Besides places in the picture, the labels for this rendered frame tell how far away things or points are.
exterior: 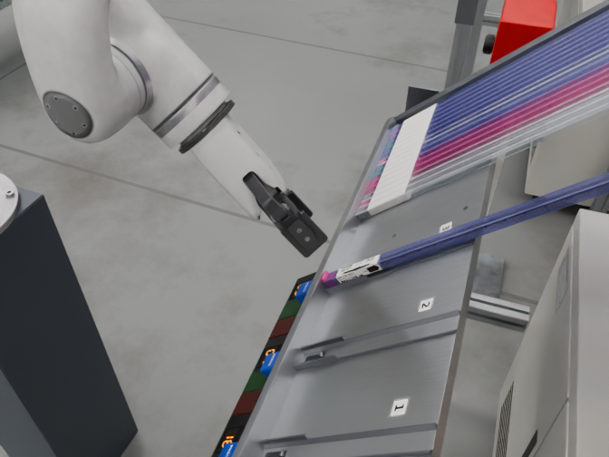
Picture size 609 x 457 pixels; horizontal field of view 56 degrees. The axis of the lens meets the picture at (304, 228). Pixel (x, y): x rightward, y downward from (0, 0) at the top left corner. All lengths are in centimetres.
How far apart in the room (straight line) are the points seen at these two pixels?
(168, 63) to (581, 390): 60
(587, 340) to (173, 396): 96
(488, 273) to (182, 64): 132
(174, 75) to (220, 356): 104
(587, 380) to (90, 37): 66
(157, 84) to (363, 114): 182
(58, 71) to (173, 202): 147
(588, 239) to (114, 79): 73
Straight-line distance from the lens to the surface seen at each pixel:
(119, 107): 52
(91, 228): 193
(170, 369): 151
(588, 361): 82
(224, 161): 56
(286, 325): 72
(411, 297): 57
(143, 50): 56
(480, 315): 125
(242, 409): 67
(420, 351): 51
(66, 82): 51
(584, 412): 78
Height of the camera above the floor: 124
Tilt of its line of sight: 43 degrees down
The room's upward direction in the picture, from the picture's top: straight up
